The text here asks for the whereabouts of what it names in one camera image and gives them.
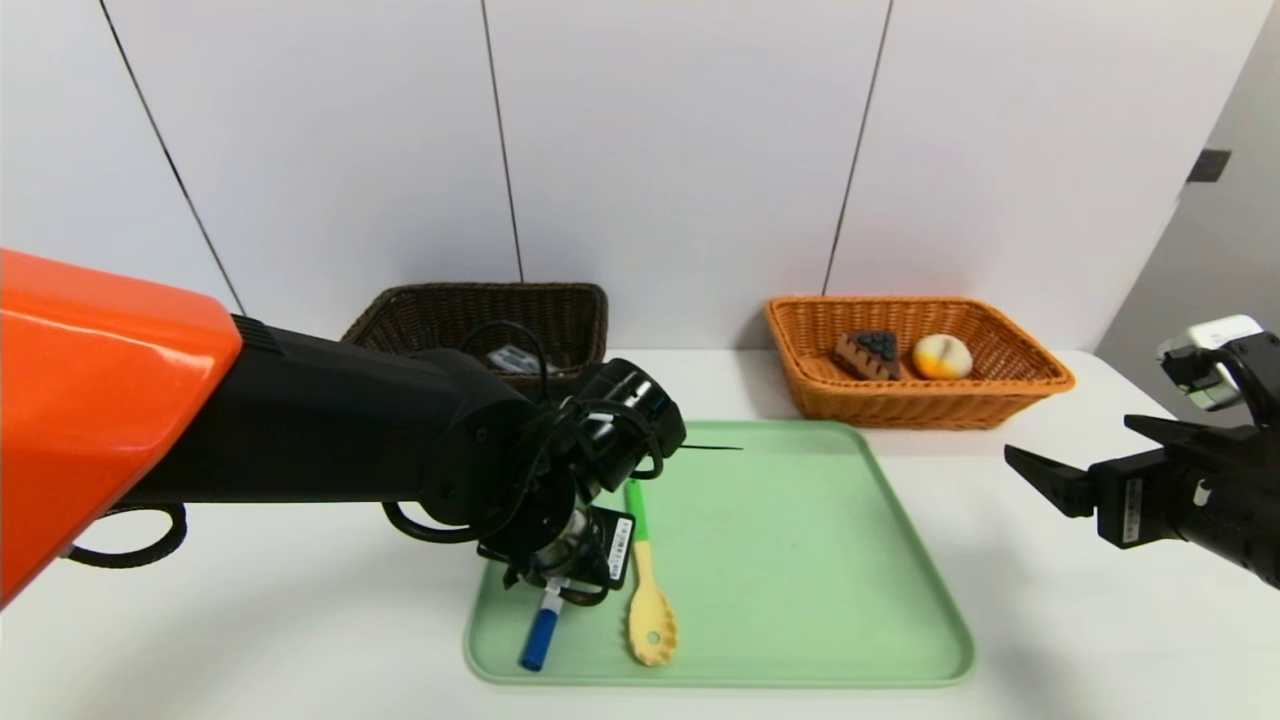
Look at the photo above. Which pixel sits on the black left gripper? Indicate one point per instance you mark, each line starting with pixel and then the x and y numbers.
pixel 614 550

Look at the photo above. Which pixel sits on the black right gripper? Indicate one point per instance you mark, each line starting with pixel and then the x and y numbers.
pixel 1130 499

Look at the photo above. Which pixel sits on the blue and white marker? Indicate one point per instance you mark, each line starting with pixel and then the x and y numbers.
pixel 540 635

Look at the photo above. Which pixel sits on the white and orange bun toy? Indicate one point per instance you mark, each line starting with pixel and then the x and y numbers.
pixel 943 356

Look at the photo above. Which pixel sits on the clear grey cutlery case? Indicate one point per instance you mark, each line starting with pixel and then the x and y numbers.
pixel 515 360

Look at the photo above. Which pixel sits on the chocolate cake slice toy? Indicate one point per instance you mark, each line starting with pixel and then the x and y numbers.
pixel 868 355

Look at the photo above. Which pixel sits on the orange and black left arm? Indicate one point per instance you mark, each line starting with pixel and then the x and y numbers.
pixel 300 420

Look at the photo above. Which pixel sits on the orange wicker basket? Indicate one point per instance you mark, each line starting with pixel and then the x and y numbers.
pixel 1000 395

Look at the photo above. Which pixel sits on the dark brown wicker basket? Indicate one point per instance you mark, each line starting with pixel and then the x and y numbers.
pixel 570 320

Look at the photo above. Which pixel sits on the light green plastic tray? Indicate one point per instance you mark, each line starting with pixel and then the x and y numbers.
pixel 780 580

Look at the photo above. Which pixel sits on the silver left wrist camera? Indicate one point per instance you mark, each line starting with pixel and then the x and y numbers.
pixel 565 540

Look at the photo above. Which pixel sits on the dark wall plate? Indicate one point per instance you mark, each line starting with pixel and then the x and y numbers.
pixel 1209 166

